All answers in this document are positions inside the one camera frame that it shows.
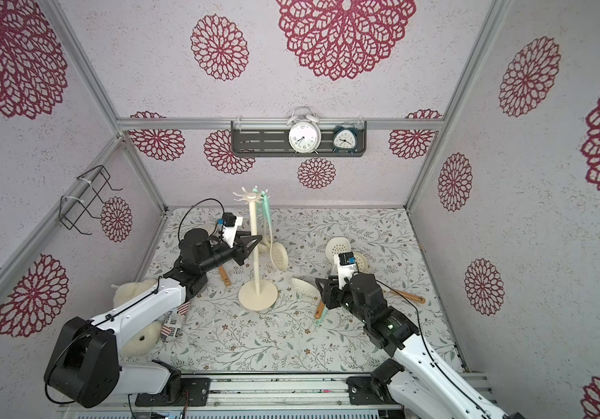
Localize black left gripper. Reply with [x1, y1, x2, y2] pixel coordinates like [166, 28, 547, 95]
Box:
[199, 230, 262, 273]

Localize lone skimmer orange handle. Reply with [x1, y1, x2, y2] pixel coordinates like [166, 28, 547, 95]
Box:
[218, 266, 232, 287]

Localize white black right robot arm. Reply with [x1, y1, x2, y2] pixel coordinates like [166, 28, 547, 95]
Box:
[315, 273, 523, 418]

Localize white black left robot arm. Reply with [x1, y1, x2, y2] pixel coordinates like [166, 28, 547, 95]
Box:
[43, 229, 263, 408]

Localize cream skimmer edge-on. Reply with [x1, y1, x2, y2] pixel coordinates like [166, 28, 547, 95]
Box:
[291, 278, 320, 300]

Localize cream skimmer behind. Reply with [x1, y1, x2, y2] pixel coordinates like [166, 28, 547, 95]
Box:
[314, 252, 427, 321]

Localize cream utensil rack stand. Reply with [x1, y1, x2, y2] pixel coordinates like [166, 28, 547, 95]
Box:
[234, 187, 278, 312]

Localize flag pattern packet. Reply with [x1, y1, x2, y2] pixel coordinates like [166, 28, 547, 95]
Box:
[160, 301, 191, 342]

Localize white alarm clock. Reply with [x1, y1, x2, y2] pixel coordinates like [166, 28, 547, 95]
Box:
[287, 106, 322, 154]

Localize white teddy bear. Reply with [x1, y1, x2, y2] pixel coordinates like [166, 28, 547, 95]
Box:
[111, 279, 164, 358]

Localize dark green alarm clock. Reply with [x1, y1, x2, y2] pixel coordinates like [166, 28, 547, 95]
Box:
[332, 124, 358, 153]

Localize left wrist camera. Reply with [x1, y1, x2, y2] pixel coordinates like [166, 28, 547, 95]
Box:
[219, 212, 243, 248]

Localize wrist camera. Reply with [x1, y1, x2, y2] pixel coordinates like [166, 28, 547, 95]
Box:
[219, 212, 243, 248]
[333, 251, 359, 290]

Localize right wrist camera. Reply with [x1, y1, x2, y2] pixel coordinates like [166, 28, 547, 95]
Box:
[333, 251, 359, 290]

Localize grey wall shelf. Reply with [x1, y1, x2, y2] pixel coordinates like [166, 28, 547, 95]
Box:
[230, 120, 367, 158]

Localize metal base rail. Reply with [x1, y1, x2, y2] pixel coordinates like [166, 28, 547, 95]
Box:
[58, 371, 495, 419]

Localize black wire wall rack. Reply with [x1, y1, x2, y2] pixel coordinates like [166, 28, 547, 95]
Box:
[57, 164, 122, 236]

